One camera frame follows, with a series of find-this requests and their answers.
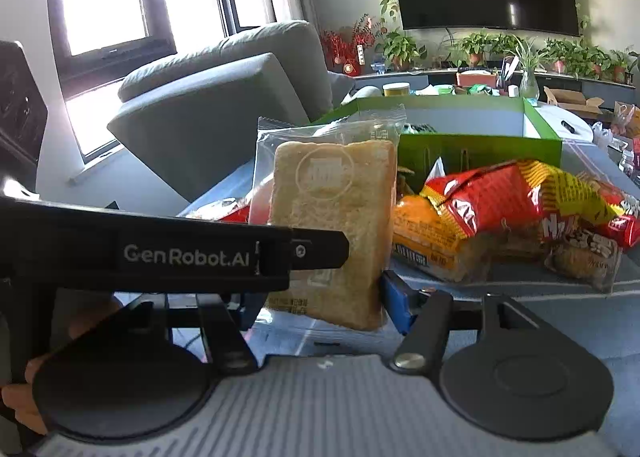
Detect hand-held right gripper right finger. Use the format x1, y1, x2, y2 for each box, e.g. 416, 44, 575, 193
379, 269, 543, 373

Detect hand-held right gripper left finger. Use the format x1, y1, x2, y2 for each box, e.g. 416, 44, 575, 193
114, 293, 260, 374

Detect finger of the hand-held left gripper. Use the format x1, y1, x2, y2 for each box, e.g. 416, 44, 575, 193
290, 229, 351, 272

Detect bread slice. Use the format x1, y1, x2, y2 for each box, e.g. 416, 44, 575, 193
250, 104, 407, 345

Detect brown cake packet red ends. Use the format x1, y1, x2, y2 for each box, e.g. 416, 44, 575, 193
185, 199, 252, 224

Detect green cardboard box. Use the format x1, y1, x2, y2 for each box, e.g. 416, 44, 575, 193
310, 96, 565, 188

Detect person's left hand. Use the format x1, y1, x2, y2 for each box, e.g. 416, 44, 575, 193
0, 296, 123, 435

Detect orange snack packet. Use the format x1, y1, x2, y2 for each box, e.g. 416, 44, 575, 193
392, 194, 493, 284

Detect red and yellow snack bag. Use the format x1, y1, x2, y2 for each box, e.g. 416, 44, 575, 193
422, 159, 640, 249

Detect grey sofa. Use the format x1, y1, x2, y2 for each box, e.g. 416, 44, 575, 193
106, 20, 334, 216

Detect brown nut snack packet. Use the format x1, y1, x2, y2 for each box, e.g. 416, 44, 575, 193
542, 222, 623, 294

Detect dark speaker box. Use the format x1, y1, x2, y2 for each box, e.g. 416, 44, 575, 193
0, 40, 49, 188

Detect red flower decoration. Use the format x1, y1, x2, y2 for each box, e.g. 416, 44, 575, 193
320, 14, 377, 76

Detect potted green plant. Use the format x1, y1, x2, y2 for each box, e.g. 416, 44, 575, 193
580, 44, 614, 80
542, 39, 582, 76
375, 29, 429, 72
610, 49, 640, 84
457, 32, 502, 68

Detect red flat box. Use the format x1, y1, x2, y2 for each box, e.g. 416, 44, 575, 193
456, 72, 499, 88

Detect white round table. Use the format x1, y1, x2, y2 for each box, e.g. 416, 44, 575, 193
536, 104, 597, 144

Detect spider plant in glass vase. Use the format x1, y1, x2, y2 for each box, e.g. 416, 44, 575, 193
500, 37, 547, 100

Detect open brown cardboard box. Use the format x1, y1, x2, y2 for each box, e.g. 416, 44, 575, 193
544, 87, 607, 118

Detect dark television cabinet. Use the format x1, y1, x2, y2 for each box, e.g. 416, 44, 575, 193
354, 66, 640, 105

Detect clear plastic bag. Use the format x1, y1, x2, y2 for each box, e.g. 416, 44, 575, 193
611, 102, 640, 138

